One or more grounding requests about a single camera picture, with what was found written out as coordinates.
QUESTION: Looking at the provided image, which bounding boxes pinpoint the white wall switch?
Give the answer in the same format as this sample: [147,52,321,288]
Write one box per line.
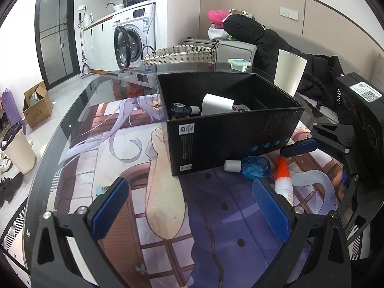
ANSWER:
[280,6,299,21]

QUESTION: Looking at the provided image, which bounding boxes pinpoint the printed cartoon table mat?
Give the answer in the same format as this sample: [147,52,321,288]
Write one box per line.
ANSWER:
[52,93,354,288]

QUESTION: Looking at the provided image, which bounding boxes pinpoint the white power charger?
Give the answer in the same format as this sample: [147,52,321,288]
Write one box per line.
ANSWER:
[201,94,234,116]

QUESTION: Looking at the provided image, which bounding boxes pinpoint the white cloth bundle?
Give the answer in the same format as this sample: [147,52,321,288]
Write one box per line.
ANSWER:
[208,25,228,41]

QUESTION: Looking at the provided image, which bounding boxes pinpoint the black sneakers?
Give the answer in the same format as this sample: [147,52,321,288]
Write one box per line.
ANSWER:
[0,172,24,207]

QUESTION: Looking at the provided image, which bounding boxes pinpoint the light blue clear bottle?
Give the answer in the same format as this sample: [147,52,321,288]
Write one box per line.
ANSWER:
[224,156,270,180]

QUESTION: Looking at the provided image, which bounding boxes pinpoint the grey sofa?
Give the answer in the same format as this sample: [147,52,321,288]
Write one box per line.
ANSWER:
[216,28,384,102]

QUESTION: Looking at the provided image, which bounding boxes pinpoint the cream trash can black lid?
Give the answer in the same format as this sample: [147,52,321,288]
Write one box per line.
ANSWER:
[0,122,36,174]

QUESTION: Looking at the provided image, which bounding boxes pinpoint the black framed glass door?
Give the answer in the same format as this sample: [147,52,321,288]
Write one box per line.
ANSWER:
[34,0,81,86]

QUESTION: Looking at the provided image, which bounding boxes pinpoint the purple bag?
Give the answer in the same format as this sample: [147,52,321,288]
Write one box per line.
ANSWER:
[1,88,21,126]

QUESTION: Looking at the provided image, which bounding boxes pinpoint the cream waste bin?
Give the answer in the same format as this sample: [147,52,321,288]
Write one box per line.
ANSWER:
[274,49,308,96]

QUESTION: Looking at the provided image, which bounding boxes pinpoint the dark blue bottle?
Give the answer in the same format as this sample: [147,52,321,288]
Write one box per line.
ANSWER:
[167,102,201,119]

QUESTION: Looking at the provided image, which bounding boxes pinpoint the white sneakers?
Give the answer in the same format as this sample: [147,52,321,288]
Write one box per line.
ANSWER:
[0,151,12,173]

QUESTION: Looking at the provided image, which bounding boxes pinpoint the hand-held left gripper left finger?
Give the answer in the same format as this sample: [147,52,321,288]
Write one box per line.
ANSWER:
[31,177,130,288]

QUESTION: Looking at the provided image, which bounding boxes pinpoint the patterned cloth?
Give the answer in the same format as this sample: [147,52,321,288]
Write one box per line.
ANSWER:
[228,9,255,20]

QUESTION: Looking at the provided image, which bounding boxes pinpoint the orange capped glue bottle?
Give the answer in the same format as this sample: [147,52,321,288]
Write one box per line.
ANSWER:
[274,156,294,207]

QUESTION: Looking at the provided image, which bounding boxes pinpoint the pink plush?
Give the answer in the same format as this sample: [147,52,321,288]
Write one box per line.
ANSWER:
[208,10,230,26]

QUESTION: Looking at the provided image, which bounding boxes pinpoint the black cardboard box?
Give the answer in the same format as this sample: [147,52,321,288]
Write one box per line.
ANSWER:
[156,71,305,177]

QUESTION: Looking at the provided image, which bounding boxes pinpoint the white washing machine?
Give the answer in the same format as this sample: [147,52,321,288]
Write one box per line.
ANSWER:
[112,1,156,68]

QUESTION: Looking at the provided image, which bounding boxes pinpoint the brown cardboard box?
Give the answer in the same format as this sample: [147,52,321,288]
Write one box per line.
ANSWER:
[23,81,53,128]

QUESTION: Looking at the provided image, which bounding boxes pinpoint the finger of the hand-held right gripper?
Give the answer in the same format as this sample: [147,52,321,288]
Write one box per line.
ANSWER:
[280,121,357,158]
[338,156,372,242]

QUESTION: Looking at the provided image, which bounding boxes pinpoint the mop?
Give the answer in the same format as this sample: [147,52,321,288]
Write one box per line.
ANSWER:
[78,12,94,80]

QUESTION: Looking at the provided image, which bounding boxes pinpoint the wicker basket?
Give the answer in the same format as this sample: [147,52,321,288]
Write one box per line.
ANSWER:
[142,45,217,66]

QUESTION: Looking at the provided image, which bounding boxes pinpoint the black white patterned rug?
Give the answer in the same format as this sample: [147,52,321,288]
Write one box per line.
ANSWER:
[0,207,27,255]

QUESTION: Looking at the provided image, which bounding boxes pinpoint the green white plastic case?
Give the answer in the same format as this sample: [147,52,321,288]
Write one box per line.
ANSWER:
[227,58,251,72]

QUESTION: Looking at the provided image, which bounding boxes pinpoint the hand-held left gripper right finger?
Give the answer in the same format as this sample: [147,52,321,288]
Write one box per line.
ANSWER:
[251,178,351,288]

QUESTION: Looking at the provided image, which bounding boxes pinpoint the black padded jacket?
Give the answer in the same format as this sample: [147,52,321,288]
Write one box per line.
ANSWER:
[223,15,345,110]

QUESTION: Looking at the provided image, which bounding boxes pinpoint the white counter cabinet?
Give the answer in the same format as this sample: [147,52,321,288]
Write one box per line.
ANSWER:
[82,16,116,72]

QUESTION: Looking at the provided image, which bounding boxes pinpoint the grey side table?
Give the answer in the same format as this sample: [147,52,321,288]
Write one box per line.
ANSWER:
[184,37,218,48]

